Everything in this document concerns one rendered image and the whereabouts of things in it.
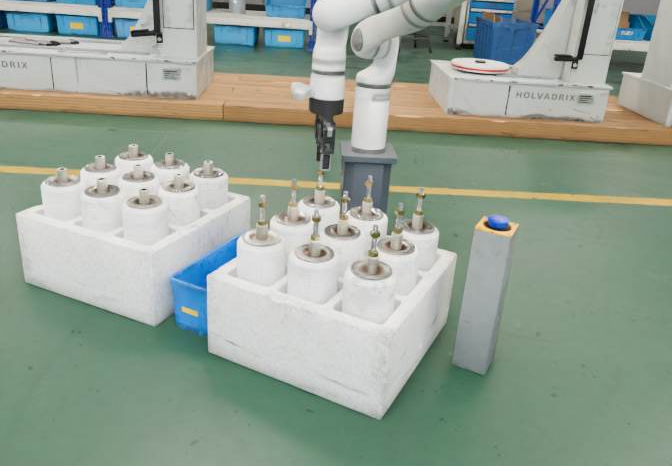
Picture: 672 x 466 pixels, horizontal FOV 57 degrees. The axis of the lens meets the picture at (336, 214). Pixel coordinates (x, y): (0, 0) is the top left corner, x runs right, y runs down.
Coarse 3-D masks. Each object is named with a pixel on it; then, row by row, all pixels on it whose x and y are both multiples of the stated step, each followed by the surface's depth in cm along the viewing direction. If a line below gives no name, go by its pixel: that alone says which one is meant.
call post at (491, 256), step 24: (480, 240) 116; (504, 240) 114; (480, 264) 118; (504, 264) 116; (480, 288) 119; (504, 288) 121; (480, 312) 121; (480, 336) 123; (456, 360) 127; (480, 360) 124
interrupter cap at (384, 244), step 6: (384, 240) 122; (390, 240) 123; (402, 240) 123; (378, 246) 119; (384, 246) 120; (402, 246) 121; (408, 246) 120; (414, 246) 120; (384, 252) 118; (390, 252) 117; (396, 252) 118; (402, 252) 118; (408, 252) 118
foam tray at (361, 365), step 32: (448, 256) 134; (224, 288) 118; (256, 288) 116; (416, 288) 120; (448, 288) 136; (224, 320) 121; (256, 320) 117; (288, 320) 113; (320, 320) 110; (352, 320) 108; (416, 320) 117; (224, 352) 124; (256, 352) 120; (288, 352) 116; (320, 352) 112; (352, 352) 109; (384, 352) 106; (416, 352) 123; (320, 384) 115; (352, 384) 111; (384, 384) 108
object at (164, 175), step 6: (156, 168) 154; (180, 168) 155; (186, 168) 157; (156, 174) 154; (162, 174) 154; (168, 174) 154; (186, 174) 157; (162, 180) 154; (168, 180) 154; (186, 180) 158
